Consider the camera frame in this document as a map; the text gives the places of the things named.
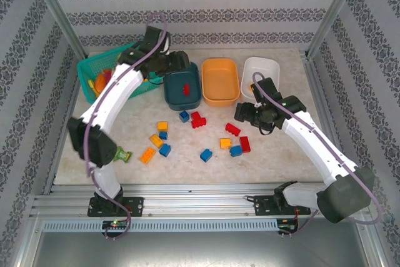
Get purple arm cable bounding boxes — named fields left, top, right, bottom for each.
left=84, top=12, right=171, bottom=243
left=251, top=71, right=384, bottom=239

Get aluminium front rail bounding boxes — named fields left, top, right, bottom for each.
left=29, top=182, right=374, bottom=219

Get small controller circuit board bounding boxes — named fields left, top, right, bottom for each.
left=102, top=220, right=129, bottom=230
left=277, top=221, right=299, bottom=233

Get white plastic container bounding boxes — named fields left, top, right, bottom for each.
left=240, top=56, right=281, bottom=102

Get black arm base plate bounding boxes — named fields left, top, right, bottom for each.
left=88, top=196, right=144, bottom=218
left=253, top=194, right=310, bottom=217

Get aluminium side rail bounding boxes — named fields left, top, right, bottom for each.
left=299, top=49, right=348, bottom=168
left=42, top=57, right=87, bottom=195

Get green toy vegetable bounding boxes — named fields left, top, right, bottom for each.
left=112, top=145, right=134, bottom=164

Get dark teal plastic container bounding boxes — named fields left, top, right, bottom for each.
left=162, top=62, right=203, bottom=111

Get orange lego brick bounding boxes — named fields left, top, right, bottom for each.
left=139, top=147, right=157, bottom=164

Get teal plastic basket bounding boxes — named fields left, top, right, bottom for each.
left=76, top=41, right=166, bottom=105

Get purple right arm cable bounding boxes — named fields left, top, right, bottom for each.
left=251, top=71, right=384, bottom=239

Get slotted grey cable duct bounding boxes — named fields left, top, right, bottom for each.
left=40, top=218, right=281, bottom=233

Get orange plastic container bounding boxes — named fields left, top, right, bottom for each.
left=201, top=57, right=241, bottom=108

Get orange toy fruit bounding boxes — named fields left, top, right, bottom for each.
left=95, top=72, right=110, bottom=92

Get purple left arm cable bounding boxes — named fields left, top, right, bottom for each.
left=84, top=12, right=171, bottom=243

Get aluminium frame post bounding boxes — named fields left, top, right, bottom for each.
left=306, top=0, right=369, bottom=60
left=24, top=0, right=90, bottom=60

